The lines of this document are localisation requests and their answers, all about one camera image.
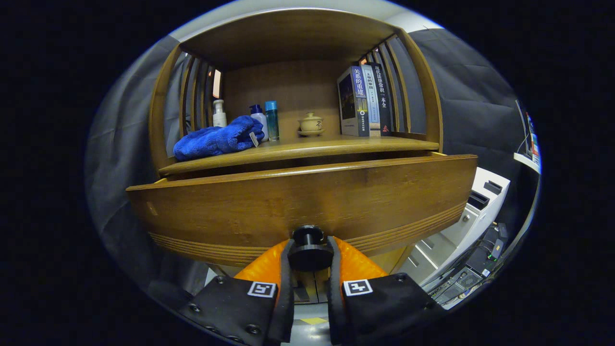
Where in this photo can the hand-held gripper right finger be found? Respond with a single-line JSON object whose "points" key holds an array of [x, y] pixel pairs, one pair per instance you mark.
{"points": [[334, 293]]}

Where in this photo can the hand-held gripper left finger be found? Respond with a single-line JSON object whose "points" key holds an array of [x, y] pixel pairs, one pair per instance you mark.
{"points": [[287, 288]]}

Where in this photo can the wooden drawer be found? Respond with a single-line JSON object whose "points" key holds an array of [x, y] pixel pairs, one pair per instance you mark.
{"points": [[288, 202]]}

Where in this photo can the wooden countertop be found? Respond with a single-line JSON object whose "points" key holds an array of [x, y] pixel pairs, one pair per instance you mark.
{"points": [[312, 144]]}

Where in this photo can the wooden cabinet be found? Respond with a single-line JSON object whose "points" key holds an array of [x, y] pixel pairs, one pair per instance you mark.
{"points": [[288, 86]]}

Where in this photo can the black computer case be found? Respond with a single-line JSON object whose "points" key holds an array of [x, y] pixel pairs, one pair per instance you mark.
{"points": [[466, 278]]}

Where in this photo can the beige lidded teacup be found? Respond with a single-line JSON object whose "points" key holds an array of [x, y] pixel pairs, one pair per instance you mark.
{"points": [[311, 125]]}

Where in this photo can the blue towel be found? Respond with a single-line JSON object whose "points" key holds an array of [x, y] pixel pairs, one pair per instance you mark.
{"points": [[216, 139]]}

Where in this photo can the teal bottle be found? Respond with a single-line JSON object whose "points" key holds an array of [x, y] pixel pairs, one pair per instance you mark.
{"points": [[272, 122]]}

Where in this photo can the white bottle with blue cap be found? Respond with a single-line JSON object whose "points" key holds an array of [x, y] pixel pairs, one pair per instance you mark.
{"points": [[259, 119]]}

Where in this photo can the white pump bottle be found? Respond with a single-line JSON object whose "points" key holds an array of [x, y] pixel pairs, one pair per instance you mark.
{"points": [[219, 117]]}

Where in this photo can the blue spine book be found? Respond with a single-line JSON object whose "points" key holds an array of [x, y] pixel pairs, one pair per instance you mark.
{"points": [[353, 103]]}

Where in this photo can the pale spine book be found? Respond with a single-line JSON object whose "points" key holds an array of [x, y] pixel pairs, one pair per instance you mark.
{"points": [[372, 103]]}

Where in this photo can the black spine book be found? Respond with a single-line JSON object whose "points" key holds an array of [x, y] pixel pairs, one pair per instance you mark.
{"points": [[383, 101]]}

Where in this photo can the black backdrop cloth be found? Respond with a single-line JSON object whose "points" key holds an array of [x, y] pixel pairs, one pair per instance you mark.
{"points": [[471, 105]]}

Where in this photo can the white side table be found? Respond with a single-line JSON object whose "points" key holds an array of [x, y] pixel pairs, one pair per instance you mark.
{"points": [[526, 162]]}

